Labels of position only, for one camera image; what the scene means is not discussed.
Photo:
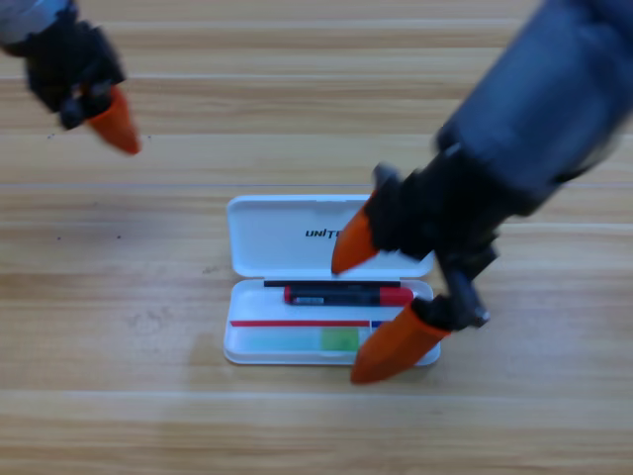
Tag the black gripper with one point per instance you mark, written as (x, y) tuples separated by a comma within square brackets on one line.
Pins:
[(435, 213), (74, 69)]

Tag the red and black marker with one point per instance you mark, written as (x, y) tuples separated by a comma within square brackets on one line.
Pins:
[(356, 296)]

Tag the green marker pen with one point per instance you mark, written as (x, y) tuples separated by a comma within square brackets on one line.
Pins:
[(338, 340)]

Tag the white Unitree pencil case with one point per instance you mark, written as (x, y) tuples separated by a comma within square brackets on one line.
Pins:
[(277, 232)]

